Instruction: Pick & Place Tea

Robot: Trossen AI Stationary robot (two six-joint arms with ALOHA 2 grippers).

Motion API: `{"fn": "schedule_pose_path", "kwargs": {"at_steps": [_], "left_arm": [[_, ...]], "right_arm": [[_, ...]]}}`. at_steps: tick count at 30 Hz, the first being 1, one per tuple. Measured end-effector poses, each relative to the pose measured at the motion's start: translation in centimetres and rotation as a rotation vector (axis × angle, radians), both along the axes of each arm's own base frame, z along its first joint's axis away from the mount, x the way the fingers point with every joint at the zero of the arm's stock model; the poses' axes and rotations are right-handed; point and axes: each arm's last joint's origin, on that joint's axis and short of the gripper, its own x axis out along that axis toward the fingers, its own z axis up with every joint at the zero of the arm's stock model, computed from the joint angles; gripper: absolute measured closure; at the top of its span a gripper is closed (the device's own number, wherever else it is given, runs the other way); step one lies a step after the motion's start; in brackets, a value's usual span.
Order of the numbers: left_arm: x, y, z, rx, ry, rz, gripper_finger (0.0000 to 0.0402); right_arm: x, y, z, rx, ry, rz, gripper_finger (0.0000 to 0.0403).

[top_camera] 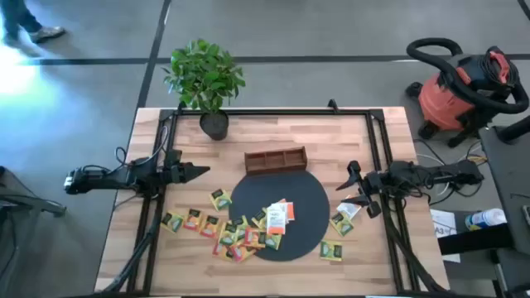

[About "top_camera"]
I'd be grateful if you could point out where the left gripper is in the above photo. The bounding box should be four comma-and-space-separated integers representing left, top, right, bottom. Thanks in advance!
159, 161, 211, 186

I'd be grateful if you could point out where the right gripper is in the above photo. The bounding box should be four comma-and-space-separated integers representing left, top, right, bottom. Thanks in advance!
335, 160, 398, 207

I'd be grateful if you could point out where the white Tazo tea packet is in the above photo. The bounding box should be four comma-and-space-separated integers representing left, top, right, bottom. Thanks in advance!
266, 202, 288, 236
335, 195, 363, 220

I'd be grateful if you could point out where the lemon lime green tea bag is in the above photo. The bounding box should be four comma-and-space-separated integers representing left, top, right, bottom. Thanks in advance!
218, 223, 239, 248
251, 209, 269, 229
329, 212, 355, 238
319, 239, 344, 262
209, 188, 233, 212
160, 211, 186, 233
263, 233, 283, 251
231, 214, 249, 233

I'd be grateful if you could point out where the mango orange tea bag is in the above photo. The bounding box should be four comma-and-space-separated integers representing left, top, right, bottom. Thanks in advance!
199, 214, 220, 238
212, 242, 235, 262
243, 226, 266, 249
231, 243, 258, 264
183, 208, 204, 232

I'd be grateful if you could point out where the brown wooden tea organizer box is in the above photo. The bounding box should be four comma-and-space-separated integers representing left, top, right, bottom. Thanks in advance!
243, 146, 309, 175

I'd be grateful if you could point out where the round dark woven placemat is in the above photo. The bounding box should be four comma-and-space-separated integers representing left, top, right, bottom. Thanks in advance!
229, 169, 331, 262

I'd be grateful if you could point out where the white paper sheet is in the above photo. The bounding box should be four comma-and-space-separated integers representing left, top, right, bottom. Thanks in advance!
429, 209, 461, 264

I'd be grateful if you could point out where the green plant in black pot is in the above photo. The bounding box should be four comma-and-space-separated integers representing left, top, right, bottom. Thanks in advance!
162, 38, 247, 142

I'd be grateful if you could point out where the red and black shop vacuum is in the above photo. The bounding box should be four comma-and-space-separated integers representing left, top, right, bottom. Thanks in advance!
405, 46, 521, 149

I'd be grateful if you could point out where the white and blue spray can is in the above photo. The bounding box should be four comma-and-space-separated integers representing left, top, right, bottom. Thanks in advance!
465, 208, 508, 231

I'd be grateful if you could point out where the black desk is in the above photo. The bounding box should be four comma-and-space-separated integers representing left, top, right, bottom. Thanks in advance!
437, 126, 530, 298

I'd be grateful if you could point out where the black metal cart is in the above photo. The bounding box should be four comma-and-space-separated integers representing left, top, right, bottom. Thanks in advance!
0, 165, 67, 298

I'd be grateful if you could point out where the person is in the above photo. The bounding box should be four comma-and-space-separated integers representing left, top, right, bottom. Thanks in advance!
0, 0, 67, 46

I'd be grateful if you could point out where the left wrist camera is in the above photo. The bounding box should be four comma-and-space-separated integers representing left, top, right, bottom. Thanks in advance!
164, 148, 183, 166

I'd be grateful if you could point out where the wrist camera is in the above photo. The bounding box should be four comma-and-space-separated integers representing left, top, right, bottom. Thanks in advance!
365, 200, 383, 219
164, 148, 183, 166

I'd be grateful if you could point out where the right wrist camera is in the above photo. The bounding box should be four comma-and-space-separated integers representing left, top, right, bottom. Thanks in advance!
365, 200, 383, 219

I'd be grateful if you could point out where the black aluminium table frame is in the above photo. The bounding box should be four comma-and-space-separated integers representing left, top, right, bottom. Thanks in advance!
101, 99, 451, 298

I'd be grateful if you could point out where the white floor cable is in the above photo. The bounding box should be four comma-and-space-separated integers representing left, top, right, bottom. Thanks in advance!
416, 152, 452, 196

